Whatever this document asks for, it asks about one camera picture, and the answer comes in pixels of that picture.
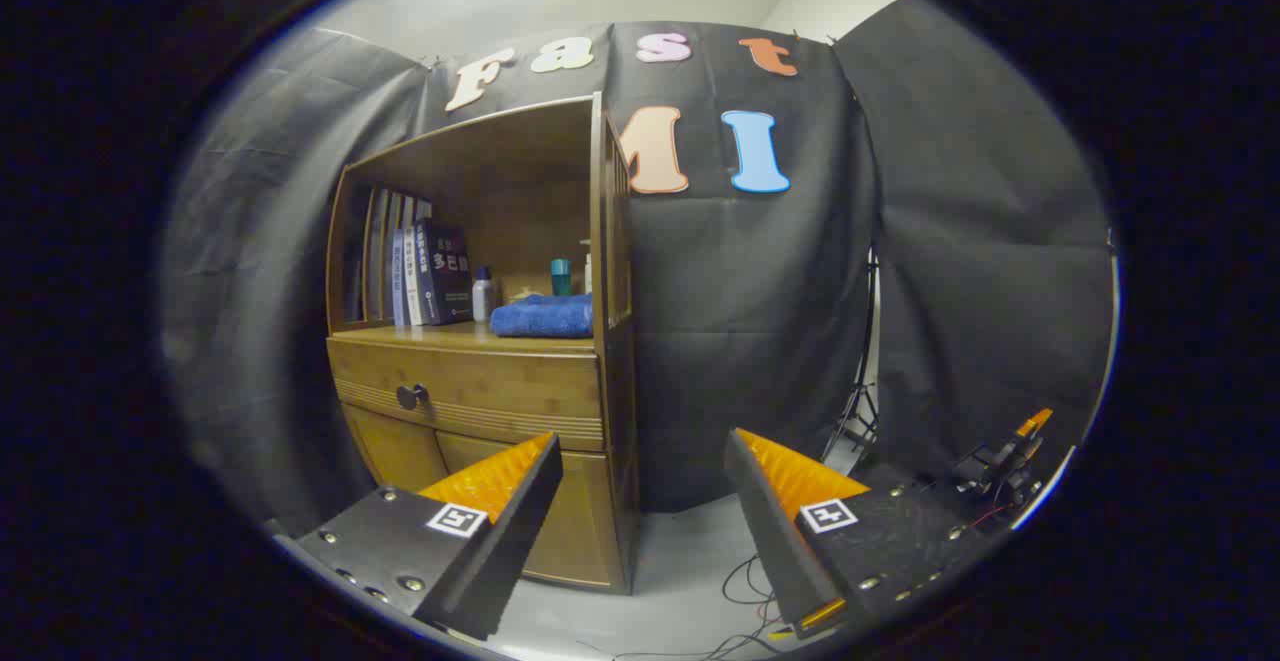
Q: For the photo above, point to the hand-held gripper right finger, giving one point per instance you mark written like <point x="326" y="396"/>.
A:
<point x="775" y="541"/>

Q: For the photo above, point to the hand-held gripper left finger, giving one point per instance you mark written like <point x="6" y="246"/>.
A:
<point x="510" y="541"/>

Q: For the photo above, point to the wooden drawer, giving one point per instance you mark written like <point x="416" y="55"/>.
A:
<point x="500" y="381"/>

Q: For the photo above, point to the black drawer knob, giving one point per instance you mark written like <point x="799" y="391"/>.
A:
<point x="412" y="396"/>

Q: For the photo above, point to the wooden cabinet door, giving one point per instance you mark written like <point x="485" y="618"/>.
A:
<point x="585" y="521"/>
<point x="395" y="446"/>

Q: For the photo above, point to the wooden cabinet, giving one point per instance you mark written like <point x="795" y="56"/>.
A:
<point x="618" y="421"/>

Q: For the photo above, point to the wooden countertop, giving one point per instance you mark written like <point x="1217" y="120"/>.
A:
<point x="440" y="337"/>

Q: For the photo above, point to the black tripod stand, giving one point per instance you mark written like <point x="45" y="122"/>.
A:
<point x="862" y="391"/>

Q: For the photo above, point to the folded blue towel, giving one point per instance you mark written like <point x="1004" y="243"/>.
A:
<point x="545" y="316"/>

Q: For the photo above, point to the black device with orange tip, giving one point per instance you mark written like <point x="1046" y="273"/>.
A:
<point x="1000" y="461"/>

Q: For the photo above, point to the white bottle with blue cap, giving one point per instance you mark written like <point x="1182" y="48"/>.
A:
<point x="483" y="296"/>

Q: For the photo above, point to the teal capped bottle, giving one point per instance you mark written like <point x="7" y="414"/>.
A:
<point x="560" y="276"/>

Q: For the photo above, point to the dark blue book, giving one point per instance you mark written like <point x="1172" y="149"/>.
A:
<point x="445" y="276"/>

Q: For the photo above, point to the white spine book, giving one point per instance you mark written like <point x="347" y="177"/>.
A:
<point x="411" y="281"/>

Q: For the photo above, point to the white pump bottle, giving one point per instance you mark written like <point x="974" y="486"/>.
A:
<point x="586" y="271"/>

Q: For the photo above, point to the grey blue book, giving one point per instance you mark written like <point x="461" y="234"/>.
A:
<point x="397" y="276"/>

